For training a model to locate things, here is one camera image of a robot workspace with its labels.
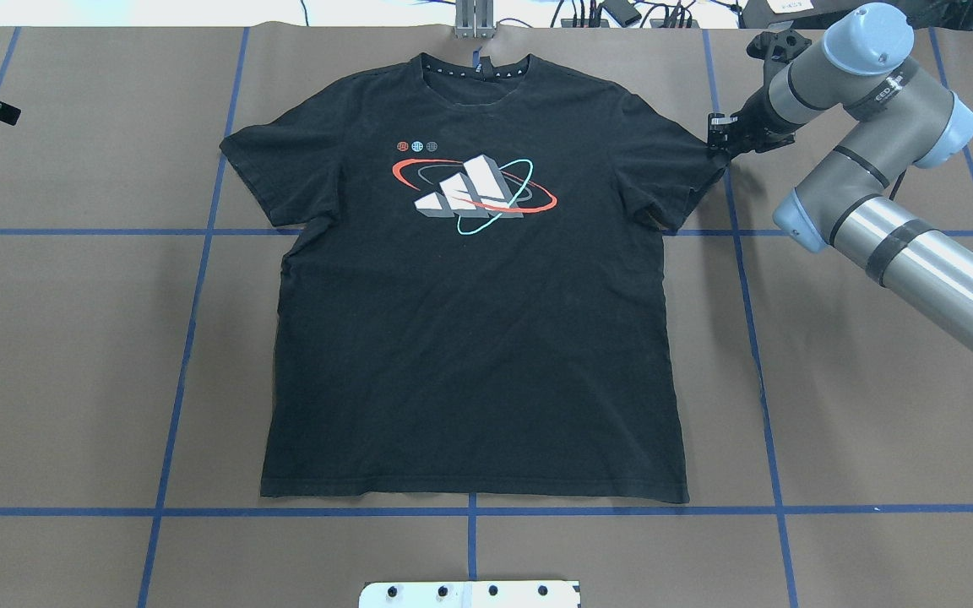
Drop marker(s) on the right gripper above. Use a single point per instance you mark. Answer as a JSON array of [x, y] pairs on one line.
[[754, 117]]

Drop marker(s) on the black graphic t-shirt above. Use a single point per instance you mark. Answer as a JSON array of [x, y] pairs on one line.
[[475, 303]]

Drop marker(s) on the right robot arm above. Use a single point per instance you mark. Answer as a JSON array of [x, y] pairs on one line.
[[904, 118]]

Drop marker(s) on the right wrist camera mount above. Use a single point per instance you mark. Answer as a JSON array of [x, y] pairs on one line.
[[781, 46]]

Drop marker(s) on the aluminium frame post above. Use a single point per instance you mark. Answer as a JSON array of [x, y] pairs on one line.
[[474, 19]]

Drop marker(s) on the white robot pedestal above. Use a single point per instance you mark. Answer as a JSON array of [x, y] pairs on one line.
[[489, 593]]

